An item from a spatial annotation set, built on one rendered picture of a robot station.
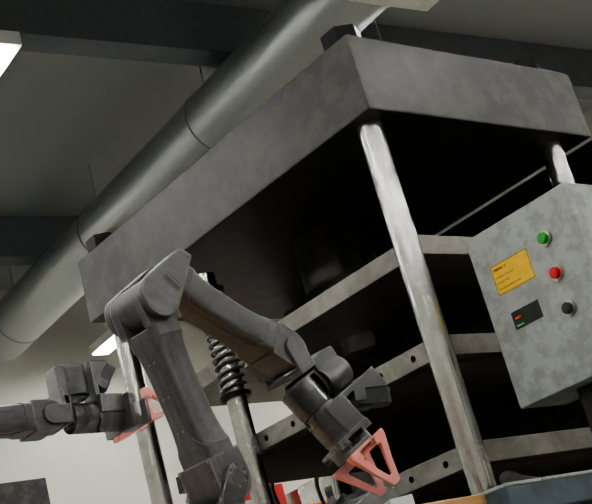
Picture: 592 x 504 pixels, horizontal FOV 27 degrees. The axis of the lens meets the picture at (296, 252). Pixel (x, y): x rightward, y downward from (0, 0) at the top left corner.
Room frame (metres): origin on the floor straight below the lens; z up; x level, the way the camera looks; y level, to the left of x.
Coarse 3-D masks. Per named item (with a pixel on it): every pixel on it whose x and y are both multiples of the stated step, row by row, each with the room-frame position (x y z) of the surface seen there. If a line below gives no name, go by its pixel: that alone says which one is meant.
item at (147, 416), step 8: (144, 392) 2.28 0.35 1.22; (152, 392) 2.29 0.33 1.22; (144, 400) 2.27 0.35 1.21; (144, 408) 2.27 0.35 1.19; (144, 416) 2.28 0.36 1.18; (152, 416) 2.28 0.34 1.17; (160, 416) 2.30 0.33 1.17; (136, 424) 2.28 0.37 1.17; (144, 424) 2.29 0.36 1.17; (128, 432) 2.31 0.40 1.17
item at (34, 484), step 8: (24, 480) 6.53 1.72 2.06; (32, 480) 6.56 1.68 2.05; (40, 480) 6.59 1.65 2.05; (0, 488) 6.45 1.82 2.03; (8, 488) 6.47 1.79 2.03; (16, 488) 6.50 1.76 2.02; (24, 488) 6.53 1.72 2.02; (32, 488) 6.56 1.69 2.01; (40, 488) 6.58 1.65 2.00; (0, 496) 6.44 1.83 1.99; (8, 496) 6.47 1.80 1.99; (16, 496) 6.50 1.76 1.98; (24, 496) 6.52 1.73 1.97; (32, 496) 6.55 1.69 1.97; (40, 496) 6.58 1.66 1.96; (48, 496) 6.61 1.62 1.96
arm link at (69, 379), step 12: (48, 372) 2.22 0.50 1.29; (60, 372) 2.22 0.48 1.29; (72, 372) 2.22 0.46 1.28; (84, 372) 2.24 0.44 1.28; (48, 384) 2.23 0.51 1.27; (60, 384) 2.21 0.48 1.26; (72, 384) 2.22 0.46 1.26; (84, 384) 2.24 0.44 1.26; (60, 396) 2.20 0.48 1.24; (48, 408) 2.16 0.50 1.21; (60, 408) 2.18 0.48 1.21; (48, 420) 2.16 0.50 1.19; (60, 420) 2.18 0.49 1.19; (72, 420) 2.19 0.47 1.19
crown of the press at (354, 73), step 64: (320, 64) 2.68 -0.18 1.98; (384, 64) 2.67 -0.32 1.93; (448, 64) 2.84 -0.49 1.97; (512, 64) 3.02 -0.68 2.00; (256, 128) 2.88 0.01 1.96; (320, 128) 2.72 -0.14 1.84; (384, 128) 2.74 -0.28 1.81; (448, 128) 2.85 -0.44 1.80; (512, 128) 2.97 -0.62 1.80; (576, 128) 3.14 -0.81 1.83; (192, 192) 3.10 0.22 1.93; (256, 192) 2.92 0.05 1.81; (320, 192) 3.03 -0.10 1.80; (448, 192) 3.30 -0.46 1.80; (128, 256) 3.35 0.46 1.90; (192, 256) 3.23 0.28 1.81; (256, 256) 3.37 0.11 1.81; (320, 256) 3.26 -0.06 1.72
